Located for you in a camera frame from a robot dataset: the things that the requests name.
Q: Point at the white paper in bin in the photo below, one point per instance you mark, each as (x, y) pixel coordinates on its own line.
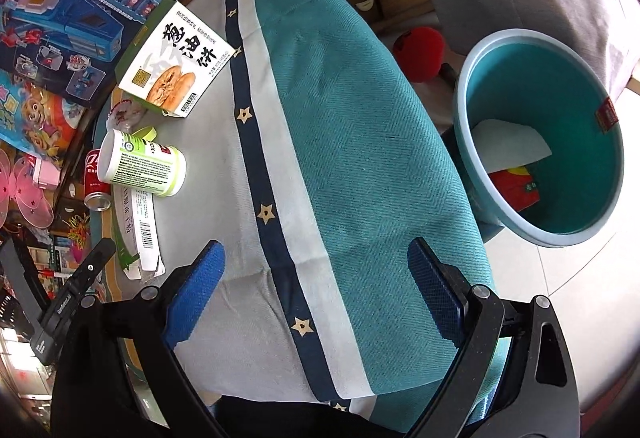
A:
(502, 145)

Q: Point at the crumpled clear plastic wrapper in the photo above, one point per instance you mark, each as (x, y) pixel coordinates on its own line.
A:
(125, 115)

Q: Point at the red wrapper in bin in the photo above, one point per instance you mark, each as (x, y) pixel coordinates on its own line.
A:
(517, 186)

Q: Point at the red cola can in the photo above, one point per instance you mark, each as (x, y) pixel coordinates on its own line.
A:
(98, 196)

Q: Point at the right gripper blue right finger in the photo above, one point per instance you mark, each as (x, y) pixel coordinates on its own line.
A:
(432, 280)

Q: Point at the green white medicine box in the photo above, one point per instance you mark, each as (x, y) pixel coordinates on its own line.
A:
(135, 233)

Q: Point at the lime green plastic lid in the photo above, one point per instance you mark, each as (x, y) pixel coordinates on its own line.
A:
(147, 133)

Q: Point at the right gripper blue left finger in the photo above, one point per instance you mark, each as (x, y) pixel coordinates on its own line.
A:
(188, 304)

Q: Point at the paw patrol toy package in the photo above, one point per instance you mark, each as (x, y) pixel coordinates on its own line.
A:
(35, 121)

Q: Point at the pink butterfly wings toy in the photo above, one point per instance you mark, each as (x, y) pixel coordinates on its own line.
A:
(18, 187)

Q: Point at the teal white striped tablecloth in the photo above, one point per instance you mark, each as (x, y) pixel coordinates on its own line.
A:
(314, 163)

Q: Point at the green white pancake box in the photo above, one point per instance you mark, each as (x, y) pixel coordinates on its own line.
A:
(172, 60)

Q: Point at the white green cylindrical canister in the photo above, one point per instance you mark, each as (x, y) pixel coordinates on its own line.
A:
(131, 161)

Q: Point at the teal trash bin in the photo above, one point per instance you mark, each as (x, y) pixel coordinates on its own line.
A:
(529, 78)

